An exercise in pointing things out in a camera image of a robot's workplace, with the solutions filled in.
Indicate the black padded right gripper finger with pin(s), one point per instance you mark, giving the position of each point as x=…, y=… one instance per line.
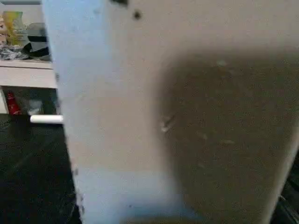
x=288, y=210

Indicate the white cabinet with glass doors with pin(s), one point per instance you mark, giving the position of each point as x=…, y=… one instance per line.
x=23, y=74

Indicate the white plastic table leg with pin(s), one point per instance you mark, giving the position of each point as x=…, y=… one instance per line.
x=140, y=116
x=44, y=119

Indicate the yellow green packet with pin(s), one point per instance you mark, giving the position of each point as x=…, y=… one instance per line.
x=14, y=28

